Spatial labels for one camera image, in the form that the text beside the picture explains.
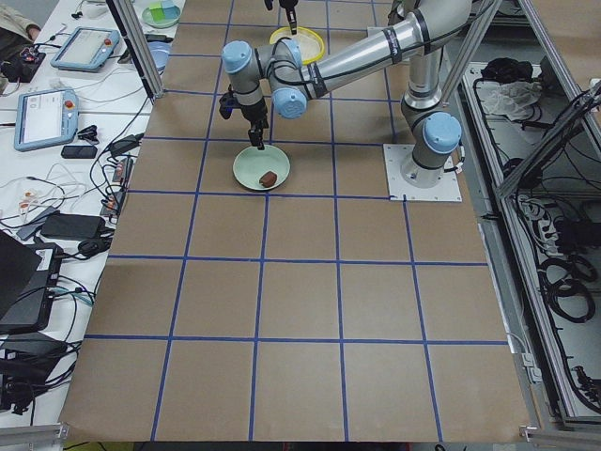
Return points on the yellow steamer basket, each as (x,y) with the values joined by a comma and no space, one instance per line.
(312,46)

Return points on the aluminium frame post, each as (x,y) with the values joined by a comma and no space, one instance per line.
(131,31)

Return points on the pale green plate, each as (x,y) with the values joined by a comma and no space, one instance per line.
(252,163)

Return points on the teach pendant near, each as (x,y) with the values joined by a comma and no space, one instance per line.
(45,119)

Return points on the clear bowl with sponges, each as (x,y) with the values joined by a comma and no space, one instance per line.
(161,14)

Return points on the teach pendant far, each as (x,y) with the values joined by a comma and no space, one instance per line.
(86,49)

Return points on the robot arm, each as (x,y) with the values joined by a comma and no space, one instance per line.
(273,76)

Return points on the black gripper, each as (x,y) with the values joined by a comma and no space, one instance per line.
(254,114)
(289,10)

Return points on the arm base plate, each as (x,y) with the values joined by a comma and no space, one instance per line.
(407,181)

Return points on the brown bun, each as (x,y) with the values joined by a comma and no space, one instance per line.
(268,179)

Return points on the teach pendant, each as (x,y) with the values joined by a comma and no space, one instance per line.
(86,49)
(45,119)

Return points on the blue plate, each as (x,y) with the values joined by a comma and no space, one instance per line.
(160,52)

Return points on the black smartphone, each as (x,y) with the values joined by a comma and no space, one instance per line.
(79,152)

